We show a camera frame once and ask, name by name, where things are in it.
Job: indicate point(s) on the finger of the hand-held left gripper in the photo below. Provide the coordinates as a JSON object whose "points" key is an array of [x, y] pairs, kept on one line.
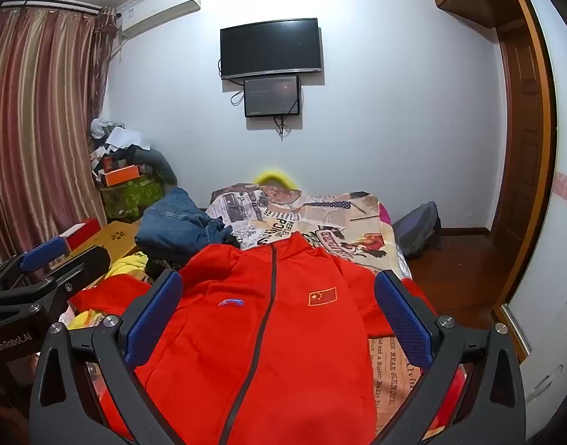
{"points": [[84, 262], [42, 252]]}

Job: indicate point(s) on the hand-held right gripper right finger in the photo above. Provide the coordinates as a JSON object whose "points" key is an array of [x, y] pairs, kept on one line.
{"points": [[399, 315]]}

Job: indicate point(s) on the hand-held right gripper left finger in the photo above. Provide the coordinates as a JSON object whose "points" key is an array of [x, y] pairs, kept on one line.
{"points": [[154, 320]]}

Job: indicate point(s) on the red zip jacket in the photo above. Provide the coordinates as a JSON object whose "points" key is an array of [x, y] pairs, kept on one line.
{"points": [[265, 333]]}

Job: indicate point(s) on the red box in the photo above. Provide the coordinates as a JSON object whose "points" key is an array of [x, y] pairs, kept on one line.
{"points": [[82, 236]]}

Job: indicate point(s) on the yellow cloth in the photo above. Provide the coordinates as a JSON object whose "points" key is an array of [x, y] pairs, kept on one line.
{"points": [[126, 266]]}

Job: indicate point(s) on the small wooden table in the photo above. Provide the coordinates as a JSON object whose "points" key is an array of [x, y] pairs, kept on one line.
{"points": [[121, 236]]}

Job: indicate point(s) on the black cloth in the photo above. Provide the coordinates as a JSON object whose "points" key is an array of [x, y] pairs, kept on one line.
{"points": [[160, 264]]}

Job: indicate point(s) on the green cardboard box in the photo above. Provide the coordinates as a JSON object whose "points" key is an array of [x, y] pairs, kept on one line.
{"points": [[130, 197]]}

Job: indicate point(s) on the grey backpack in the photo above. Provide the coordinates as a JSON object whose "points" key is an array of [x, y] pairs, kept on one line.
{"points": [[415, 231]]}

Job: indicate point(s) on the orange box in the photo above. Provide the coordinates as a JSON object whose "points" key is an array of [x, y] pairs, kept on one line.
{"points": [[121, 175]]}

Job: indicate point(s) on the blue jeans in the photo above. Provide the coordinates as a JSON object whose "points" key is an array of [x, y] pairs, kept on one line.
{"points": [[177, 222]]}

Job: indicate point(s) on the printed blanket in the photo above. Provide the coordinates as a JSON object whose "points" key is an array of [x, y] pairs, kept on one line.
{"points": [[339, 222]]}

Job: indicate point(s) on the pile of clutter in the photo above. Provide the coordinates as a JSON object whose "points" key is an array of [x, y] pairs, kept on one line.
{"points": [[126, 148]]}

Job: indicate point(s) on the striped red curtain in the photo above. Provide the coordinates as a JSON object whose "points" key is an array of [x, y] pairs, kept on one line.
{"points": [[38, 125]]}

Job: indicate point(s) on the white wardrobe door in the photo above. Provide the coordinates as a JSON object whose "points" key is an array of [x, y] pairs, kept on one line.
{"points": [[554, 241]]}

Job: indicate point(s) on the yellow pillow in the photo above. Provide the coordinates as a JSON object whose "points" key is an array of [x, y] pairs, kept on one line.
{"points": [[276, 178]]}

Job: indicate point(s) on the wooden door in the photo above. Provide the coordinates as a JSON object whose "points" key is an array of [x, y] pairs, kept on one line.
{"points": [[524, 148]]}

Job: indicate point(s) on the white air conditioner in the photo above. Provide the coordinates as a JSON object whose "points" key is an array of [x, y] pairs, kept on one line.
{"points": [[160, 11]]}

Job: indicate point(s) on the white curtain rail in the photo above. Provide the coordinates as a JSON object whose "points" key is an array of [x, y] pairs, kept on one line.
{"points": [[52, 5]]}

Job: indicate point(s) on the small black wall monitor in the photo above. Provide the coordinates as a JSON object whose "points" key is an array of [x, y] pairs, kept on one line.
{"points": [[272, 96]]}

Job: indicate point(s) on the black wall television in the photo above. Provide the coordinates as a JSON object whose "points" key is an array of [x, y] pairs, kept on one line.
{"points": [[270, 48]]}

